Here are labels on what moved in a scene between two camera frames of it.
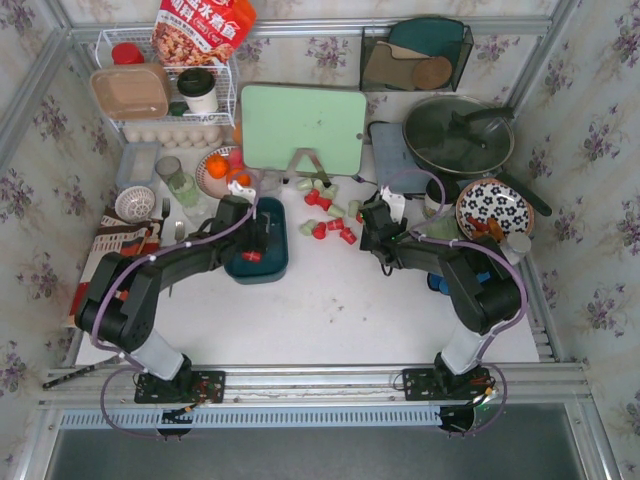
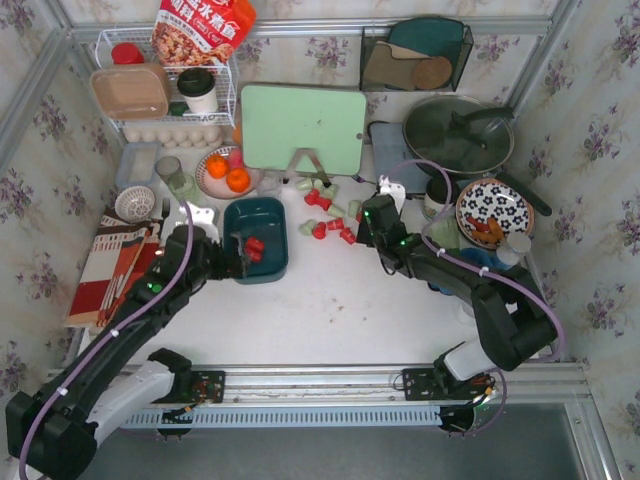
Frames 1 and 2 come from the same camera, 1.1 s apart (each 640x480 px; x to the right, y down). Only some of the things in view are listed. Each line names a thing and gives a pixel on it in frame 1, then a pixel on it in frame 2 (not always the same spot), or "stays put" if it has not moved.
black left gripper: x=257 y=238 → x=232 y=257
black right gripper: x=373 y=220 stays put
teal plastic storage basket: x=275 y=260 stays put
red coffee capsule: x=254 y=256 stays put
